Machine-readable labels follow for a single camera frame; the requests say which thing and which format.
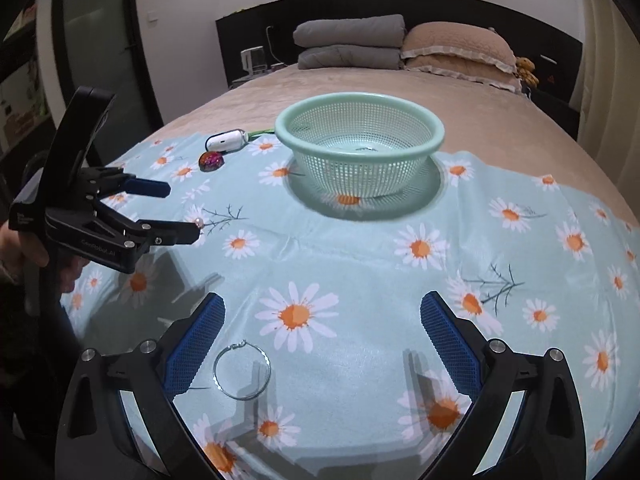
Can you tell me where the beige ruffled pillow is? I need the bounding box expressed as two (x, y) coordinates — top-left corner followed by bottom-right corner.
(399, 22), (516, 73)
(403, 57), (524, 94)

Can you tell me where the cream curtain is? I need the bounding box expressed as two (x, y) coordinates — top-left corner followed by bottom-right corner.
(575, 0), (640, 228)

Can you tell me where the green plastic mesh basket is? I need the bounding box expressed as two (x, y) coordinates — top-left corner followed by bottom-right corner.
(274, 92), (446, 200)

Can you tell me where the white oval case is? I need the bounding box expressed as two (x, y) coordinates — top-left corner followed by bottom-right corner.
(205, 129), (247, 152)

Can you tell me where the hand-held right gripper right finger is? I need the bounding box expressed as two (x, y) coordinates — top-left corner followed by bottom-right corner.
(420, 291), (587, 480)

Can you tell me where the brown plush toy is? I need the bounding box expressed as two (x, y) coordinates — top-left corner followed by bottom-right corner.
(514, 56), (540, 87)

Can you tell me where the silver hoop bangle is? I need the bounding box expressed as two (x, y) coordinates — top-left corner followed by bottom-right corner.
(212, 340), (272, 401)

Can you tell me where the cluttered dark shelf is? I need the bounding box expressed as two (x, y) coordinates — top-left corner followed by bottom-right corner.
(0, 0), (57, 153)

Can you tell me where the white bedside device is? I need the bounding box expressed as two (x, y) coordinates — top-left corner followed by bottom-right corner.
(239, 47), (266, 77)

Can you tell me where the daisy print blue cloth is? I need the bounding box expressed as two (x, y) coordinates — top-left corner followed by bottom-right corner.
(59, 132), (640, 480)

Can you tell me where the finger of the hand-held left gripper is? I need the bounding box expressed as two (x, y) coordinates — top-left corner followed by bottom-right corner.
(92, 199), (202, 253)
(80, 165), (172, 200)

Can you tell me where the person's left hand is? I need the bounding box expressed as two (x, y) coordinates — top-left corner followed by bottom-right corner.
(0, 221), (85, 294)

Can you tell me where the black headboard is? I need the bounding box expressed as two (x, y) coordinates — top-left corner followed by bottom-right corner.
(215, 0), (585, 112)

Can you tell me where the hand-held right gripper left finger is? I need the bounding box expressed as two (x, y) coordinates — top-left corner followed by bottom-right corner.
(54, 291), (226, 480)

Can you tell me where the black nightstand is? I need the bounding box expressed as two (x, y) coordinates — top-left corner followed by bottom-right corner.
(529, 87), (582, 142)

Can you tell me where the grey folded quilt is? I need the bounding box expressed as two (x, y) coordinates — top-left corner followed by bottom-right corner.
(297, 44), (404, 71)
(292, 14), (406, 54)

